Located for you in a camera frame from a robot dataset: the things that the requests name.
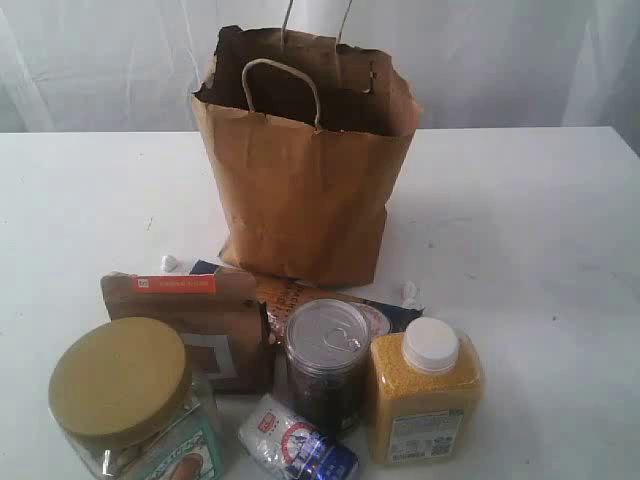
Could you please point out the dark jar with metal lid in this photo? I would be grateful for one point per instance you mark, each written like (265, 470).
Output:
(327, 345)

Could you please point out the brown paper bag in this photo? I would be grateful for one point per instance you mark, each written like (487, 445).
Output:
(306, 137)

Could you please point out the yellow grain bottle white cap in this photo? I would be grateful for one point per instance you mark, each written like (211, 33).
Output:
(424, 385)

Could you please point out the clear jar with gold lid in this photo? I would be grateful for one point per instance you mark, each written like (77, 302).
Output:
(131, 404)

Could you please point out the spaghetti packet blue and orange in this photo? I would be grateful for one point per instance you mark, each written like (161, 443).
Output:
(283, 296)

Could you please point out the small white foam piece right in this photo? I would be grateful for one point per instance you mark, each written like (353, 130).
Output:
(409, 295)

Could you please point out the small white foam piece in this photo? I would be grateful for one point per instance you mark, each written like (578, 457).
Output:
(168, 263)
(409, 295)

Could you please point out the brown paper pouch orange label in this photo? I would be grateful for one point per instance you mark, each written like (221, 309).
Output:
(222, 323)

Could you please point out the small white foam piece left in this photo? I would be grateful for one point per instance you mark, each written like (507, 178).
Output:
(168, 263)

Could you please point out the white blue sugar packet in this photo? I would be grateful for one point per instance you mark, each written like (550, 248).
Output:
(290, 447)

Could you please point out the white backdrop curtain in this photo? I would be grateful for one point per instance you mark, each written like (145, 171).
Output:
(131, 65)

